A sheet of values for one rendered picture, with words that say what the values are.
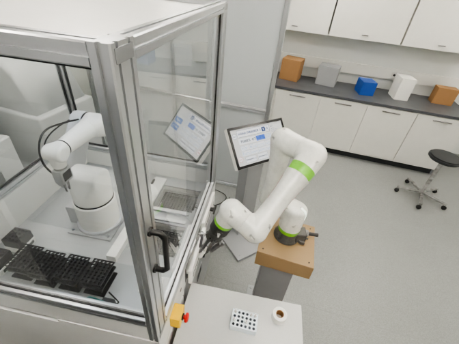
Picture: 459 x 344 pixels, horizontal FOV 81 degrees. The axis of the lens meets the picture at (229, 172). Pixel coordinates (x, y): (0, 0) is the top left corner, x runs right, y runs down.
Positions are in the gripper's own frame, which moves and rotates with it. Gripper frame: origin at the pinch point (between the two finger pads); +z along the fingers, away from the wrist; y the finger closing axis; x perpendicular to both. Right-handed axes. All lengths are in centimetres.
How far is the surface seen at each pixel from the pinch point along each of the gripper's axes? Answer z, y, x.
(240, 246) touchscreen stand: 78, 48, 80
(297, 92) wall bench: -13, 60, 292
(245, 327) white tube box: 5.8, 30.9, -24.2
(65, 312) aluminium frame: 8, -42, -44
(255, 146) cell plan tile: -18, 12, 92
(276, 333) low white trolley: 2, 45, -23
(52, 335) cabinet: 37, -46, -44
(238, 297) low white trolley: 9.3, 26.3, -9.7
